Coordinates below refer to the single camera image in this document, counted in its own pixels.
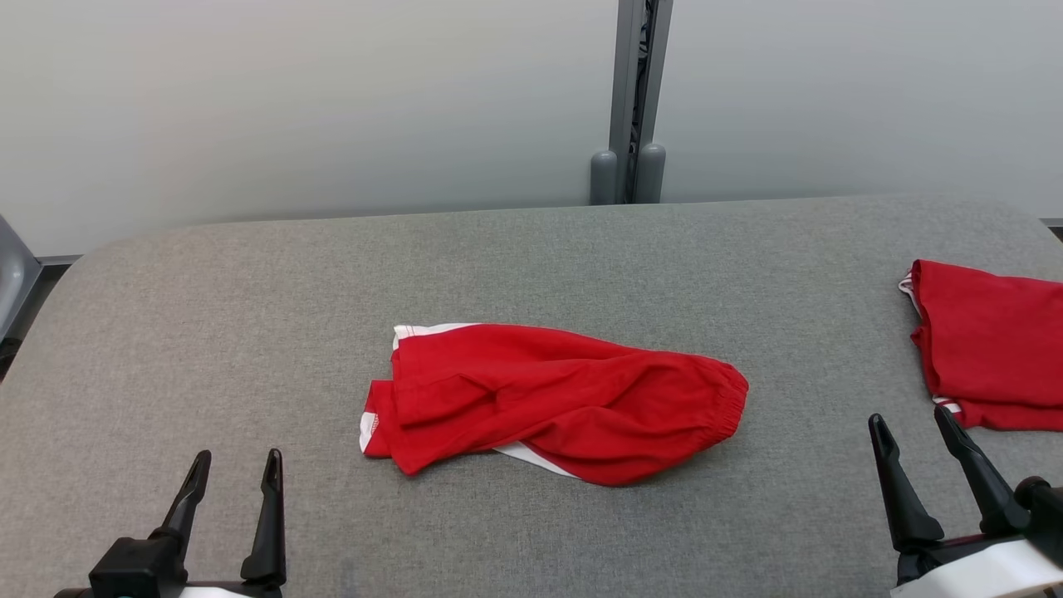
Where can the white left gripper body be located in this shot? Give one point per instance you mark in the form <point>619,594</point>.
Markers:
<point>232,590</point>

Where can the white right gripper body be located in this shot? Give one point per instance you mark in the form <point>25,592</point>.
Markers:
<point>980,573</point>

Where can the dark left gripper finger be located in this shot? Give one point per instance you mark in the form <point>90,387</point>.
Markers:
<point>187,498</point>
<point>270,531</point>

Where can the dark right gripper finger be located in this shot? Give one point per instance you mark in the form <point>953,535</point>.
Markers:
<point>988,490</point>
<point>905,507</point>

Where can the red white basketball jersey shirt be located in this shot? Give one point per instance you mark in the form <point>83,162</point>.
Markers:
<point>996,340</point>

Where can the red shorts with white stripe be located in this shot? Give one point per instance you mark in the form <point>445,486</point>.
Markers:
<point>565,399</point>

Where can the grey fabric padded surface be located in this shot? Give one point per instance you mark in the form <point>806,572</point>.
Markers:
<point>531,266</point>

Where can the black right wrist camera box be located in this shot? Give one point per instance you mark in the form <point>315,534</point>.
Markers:
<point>1045,515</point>

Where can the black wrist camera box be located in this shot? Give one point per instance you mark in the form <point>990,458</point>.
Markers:
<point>137,569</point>
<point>1045,515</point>

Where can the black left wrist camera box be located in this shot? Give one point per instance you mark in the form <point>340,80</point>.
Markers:
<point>137,569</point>

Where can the grey metal frame leg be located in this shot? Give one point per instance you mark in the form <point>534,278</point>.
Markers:
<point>17,278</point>

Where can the grey metal vertical post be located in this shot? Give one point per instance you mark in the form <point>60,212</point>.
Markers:
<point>623,83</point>

